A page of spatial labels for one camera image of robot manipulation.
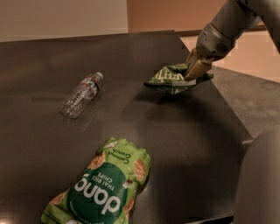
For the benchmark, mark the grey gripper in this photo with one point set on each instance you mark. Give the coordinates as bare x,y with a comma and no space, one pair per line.
212,43

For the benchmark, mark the clear plastic water bottle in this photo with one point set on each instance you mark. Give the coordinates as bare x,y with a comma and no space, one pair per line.
74,105

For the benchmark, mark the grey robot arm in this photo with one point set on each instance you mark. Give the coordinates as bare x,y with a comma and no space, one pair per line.
237,16

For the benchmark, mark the green rice chip bag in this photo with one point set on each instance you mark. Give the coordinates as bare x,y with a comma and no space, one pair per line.
106,192

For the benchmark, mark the green jalapeno chip bag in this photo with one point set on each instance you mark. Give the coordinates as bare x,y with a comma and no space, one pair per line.
170,80

